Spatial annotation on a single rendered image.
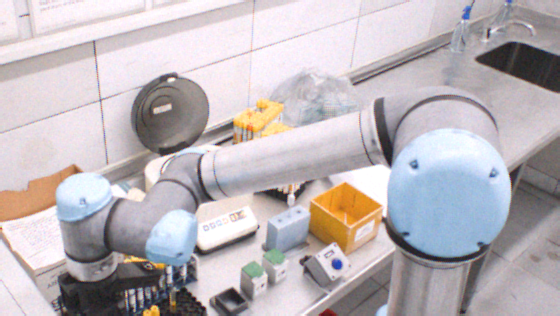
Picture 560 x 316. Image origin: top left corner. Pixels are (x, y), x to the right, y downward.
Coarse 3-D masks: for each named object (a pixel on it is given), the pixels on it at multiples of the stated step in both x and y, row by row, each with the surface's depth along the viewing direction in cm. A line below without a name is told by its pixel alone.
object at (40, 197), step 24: (72, 168) 141; (0, 192) 130; (24, 192) 135; (48, 192) 139; (0, 216) 133; (24, 216) 138; (48, 216) 137; (24, 240) 130; (48, 240) 131; (24, 264) 114; (48, 264) 125; (48, 288) 116
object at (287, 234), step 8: (296, 208) 138; (304, 208) 138; (280, 216) 136; (296, 216) 136; (304, 216) 136; (272, 224) 133; (280, 224) 133; (288, 224) 134; (296, 224) 136; (304, 224) 138; (272, 232) 135; (280, 232) 133; (288, 232) 135; (296, 232) 137; (304, 232) 140; (272, 240) 136; (280, 240) 135; (288, 240) 137; (296, 240) 139; (304, 240) 141; (264, 248) 140; (272, 248) 137; (280, 248) 137; (288, 248) 139; (296, 248) 140; (304, 248) 140; (288, 256) 138
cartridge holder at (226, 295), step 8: (232, 288) 125; (216, 296) 123; (224, 296) 125; (232, 296) 126; (240, 296) 123; (216, 304) 124; (224, 304) 121; (232, 304) 124; (240, 304) 121; (224, 312) 122; (232, 312) 120; (240, 312) 122; (248, 312) 122
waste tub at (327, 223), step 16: (336, 192) 148; (352, 192) 147; (320, 208) 139; (336, 208) 152; (352, 208) 150; (368, 208) 145; (320, 224) 142; (336, 224) 137; (352, 224) 148; (368, 224) 139; (320, 240) 144; (336, 240) 139; (352, 240) 138; (368, 240) 144
